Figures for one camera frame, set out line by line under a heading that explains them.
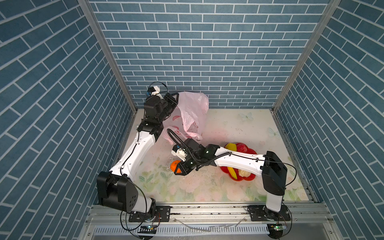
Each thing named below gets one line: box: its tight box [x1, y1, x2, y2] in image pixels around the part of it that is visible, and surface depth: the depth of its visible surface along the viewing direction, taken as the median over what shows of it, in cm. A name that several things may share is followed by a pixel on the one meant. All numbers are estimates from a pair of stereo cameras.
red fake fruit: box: [236, 143, 248, 153], surface depth 92 cm
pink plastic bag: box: [162, 91, 210, 145], surface depth 75 cm
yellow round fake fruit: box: [225, 143, 237, 152], surface depth 92 cm
